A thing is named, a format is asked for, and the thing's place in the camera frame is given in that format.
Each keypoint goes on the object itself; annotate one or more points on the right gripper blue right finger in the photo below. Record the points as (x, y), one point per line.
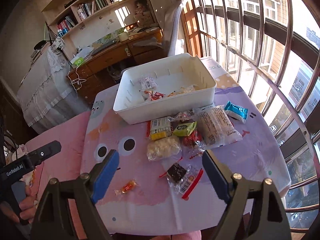
(219, 175)

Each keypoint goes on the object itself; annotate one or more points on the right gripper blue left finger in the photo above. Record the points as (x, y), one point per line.
(102, 174)

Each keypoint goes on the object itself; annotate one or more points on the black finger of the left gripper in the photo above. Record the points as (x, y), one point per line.
(43, 153)

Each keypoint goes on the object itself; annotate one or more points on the small orange candy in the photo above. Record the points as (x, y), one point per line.
(132, 184)

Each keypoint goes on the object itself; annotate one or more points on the dark brownie clear packet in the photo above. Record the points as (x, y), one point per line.
(183, 179)

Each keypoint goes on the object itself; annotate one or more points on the red candy bag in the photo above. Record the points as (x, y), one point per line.
(193, 145)

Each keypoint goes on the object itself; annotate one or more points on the bag of puffed rice cake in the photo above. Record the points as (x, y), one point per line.
(163, 148)

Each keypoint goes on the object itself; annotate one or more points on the long white snack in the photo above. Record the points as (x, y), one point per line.
(215, 126)

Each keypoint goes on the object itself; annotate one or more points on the Lipo cream biscuit packet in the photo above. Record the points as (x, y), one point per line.
(159, 128)

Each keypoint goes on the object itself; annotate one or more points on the green tea snack packet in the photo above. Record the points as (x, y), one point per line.
(184, 129)

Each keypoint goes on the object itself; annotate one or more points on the blue white candy packet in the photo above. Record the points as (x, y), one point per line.
(236, 112)

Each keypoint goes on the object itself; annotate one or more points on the clear bag brown pastry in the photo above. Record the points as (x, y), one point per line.
(183, 116)

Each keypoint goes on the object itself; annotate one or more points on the red white snack packet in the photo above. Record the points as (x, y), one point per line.
(151, 95)

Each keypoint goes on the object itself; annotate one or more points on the person's left hand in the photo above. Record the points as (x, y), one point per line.
(27, 206)

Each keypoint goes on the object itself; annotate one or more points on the white lace covered furniture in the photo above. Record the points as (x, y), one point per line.
(46, 95)

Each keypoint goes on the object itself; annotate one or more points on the small white yellow packet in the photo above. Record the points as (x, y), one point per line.
(147, 83)

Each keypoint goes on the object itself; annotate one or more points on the wooden desk with drawers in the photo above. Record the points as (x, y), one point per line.
(104, 69)

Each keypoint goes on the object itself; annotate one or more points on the green tissue box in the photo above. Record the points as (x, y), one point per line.
(77, 61)

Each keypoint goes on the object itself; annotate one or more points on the white plastic storage bin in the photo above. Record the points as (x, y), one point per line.
(183, 79)

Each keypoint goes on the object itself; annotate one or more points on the white mug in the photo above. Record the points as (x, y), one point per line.
(123, 36)

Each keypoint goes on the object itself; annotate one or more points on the wooden bookshelf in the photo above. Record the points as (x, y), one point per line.
(80, 22)

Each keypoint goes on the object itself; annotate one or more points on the metal window security bars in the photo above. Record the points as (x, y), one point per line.
(271, 48)

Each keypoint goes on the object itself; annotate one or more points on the white office chair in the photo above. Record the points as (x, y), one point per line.
(169, 12)

